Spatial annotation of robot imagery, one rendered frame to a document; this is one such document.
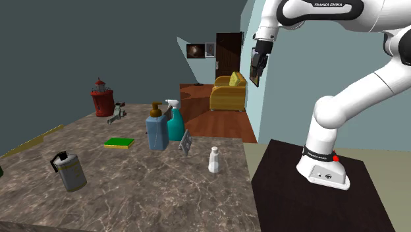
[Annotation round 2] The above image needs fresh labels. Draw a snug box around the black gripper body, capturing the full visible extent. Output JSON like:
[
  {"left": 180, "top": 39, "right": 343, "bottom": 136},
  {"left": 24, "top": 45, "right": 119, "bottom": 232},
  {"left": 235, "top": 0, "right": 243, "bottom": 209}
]
[{"left": 254, "top": 40, "right": 274, "bottom": 59}]

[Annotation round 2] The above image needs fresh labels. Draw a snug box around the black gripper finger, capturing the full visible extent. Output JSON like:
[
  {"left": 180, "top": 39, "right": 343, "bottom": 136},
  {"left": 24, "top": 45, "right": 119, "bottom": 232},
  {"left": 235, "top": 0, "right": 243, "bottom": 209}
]
[{"left": 250, "top": 53, "right": 269, "bottom": 78}]

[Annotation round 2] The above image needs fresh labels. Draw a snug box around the dark wooden door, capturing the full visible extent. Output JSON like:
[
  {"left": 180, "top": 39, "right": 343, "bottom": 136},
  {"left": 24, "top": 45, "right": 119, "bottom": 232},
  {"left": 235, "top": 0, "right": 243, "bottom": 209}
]
[{"left": 215, "top": 32, "right": 244, "bottom": 79}]

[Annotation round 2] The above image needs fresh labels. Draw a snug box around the yellow armchair with cushion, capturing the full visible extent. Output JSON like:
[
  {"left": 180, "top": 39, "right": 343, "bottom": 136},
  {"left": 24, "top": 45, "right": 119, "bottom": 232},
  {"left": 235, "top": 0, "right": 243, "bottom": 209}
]
[{"left": 209, "top": 71, "right": 248, "bottom": 113}]

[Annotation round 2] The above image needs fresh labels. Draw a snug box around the teal spray bottle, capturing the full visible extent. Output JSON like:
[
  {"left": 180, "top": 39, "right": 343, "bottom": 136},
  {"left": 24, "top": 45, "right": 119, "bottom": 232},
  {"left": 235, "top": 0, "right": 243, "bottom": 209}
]
[{"left": 165, "top": 99, "right": 186, "bottom": 142}]

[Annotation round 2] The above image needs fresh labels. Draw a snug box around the white salt shaker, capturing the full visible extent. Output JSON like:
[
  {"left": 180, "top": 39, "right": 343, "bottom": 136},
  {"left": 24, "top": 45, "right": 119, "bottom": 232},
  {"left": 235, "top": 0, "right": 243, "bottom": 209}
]
[{"left": 207, "top": 146, "right": 221, "bottom": 174}]

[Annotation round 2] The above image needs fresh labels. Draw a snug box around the blue soap dispenser bottle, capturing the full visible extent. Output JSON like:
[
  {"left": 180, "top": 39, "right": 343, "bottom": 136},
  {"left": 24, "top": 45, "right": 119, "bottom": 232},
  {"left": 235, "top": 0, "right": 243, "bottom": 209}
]
[{"left": 145, "top": 101, "right": 170, "bottom": 152}]

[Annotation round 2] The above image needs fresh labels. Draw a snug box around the dark robot stand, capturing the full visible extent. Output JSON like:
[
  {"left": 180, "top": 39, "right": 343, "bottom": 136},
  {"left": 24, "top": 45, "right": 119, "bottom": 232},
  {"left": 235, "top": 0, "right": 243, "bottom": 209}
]
[{"left": 251, "top": 138, "right": 397, "bottom": 232}]

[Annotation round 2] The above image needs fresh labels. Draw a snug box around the green and yellow sponge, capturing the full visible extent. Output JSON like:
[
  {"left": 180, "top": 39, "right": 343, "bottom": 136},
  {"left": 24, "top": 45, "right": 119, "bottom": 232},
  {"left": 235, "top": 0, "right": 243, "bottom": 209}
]
[{"left": 103, "top": 137, "right": 136, "bottom": 150}]

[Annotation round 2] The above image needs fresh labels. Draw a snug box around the red lighthouse figure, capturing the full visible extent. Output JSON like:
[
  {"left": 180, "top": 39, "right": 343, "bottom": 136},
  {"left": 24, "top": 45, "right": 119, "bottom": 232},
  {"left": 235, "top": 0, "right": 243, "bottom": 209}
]
[{"left": 90, "top": 77, "right": 116, "bottom": 118}]

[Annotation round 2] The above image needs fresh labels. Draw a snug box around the grey smoke grenade canister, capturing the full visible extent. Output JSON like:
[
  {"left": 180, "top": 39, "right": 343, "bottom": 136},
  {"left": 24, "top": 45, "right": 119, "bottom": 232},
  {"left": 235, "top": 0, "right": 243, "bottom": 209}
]
[{"left": 49, "top": 151, "right": 88, "bottom": 193}]

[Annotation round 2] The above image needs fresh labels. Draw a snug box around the black framed wall picture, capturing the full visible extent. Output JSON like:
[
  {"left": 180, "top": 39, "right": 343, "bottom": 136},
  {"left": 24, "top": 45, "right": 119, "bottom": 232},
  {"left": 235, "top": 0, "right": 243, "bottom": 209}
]
[{"left": 249, "top": 47, "right": 260, "bottom": 88}]

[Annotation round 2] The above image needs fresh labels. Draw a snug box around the dark wall picture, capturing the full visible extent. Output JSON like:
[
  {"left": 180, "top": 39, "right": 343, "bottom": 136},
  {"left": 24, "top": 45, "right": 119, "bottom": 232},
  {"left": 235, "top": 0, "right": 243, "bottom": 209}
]
[{"left": 186, "top": 43, "right": 206, "bottom": 59}]

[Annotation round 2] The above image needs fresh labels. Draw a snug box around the grey toy chainsaw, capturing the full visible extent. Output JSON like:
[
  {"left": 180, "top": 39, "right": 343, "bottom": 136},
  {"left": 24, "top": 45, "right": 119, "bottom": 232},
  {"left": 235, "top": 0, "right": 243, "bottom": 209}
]
[{"left": 107, "top": 101, "right": 127, "bottom": 125}]

